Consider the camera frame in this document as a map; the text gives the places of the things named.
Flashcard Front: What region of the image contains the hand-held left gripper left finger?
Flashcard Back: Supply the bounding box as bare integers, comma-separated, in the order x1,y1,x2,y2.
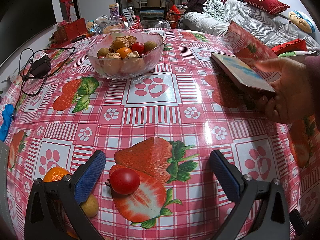
24,150,107,240

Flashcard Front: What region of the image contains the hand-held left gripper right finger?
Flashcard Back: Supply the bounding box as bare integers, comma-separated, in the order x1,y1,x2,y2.
209,150,308,240

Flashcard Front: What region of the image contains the orange mandarin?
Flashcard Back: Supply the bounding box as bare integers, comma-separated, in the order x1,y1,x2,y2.
43,167,71,183

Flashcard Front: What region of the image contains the red cherry tomato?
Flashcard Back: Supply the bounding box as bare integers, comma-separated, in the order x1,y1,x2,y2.
131,42,145,53
105,168,141,195

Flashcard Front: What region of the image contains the smartphone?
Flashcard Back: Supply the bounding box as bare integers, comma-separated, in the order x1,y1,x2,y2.
210,52,277,102

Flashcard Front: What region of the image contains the person's right hand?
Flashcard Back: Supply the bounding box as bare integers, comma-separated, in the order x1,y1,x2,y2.
246,57,316,124

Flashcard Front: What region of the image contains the strawberry print tablecloth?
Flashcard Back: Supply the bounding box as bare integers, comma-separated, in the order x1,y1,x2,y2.
0,21,320,240

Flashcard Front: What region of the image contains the blue cloth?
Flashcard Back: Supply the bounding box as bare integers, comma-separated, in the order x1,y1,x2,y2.
0,104,16,142

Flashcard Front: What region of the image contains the clear glass bowl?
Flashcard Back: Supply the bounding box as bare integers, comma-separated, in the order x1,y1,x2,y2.
86,32,165,80

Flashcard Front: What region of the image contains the black power adapter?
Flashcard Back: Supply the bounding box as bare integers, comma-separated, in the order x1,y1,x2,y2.
30,55,52,77

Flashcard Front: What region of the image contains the small orange kumquat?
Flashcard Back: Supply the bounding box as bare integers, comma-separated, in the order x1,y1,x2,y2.
116,47,132,58

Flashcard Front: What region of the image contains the red gift box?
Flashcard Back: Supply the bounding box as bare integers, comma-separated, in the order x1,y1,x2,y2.
64,18,87,37
54,27,70,43

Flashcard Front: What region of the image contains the red cloth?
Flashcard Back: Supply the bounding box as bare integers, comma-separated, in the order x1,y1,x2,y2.
272,39,307,55

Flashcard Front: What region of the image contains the clear plastic bag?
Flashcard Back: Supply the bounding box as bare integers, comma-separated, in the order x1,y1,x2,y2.
95,16,125,33

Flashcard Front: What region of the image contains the grey quilted sofa blanket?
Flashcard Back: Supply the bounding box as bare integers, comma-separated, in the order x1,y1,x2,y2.
184,0,320,55

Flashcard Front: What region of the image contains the glass jar with black lid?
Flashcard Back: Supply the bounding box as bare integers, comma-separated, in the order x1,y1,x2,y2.
141,15,167,29

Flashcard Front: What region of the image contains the purple paper cup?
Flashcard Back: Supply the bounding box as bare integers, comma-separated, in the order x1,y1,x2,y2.
108,4,120,18

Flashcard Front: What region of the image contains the red paper bag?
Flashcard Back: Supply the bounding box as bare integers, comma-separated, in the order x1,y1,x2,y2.
169,4,185,29

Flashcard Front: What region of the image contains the white crumpled blanket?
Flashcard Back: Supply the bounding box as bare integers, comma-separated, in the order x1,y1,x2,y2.
202,0,227,20

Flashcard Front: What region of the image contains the yellow and blue plush toy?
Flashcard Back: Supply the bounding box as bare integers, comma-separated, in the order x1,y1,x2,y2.
288,10,316,32

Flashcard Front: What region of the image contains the dark clothes pile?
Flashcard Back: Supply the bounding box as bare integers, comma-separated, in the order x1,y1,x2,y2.
186,0,208,13

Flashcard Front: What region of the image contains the black television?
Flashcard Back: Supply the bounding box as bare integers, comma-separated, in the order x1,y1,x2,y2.
0,0,57,53

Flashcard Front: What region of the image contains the red embroidered pillow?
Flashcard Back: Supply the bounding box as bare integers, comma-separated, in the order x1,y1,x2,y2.
244,0,290,14

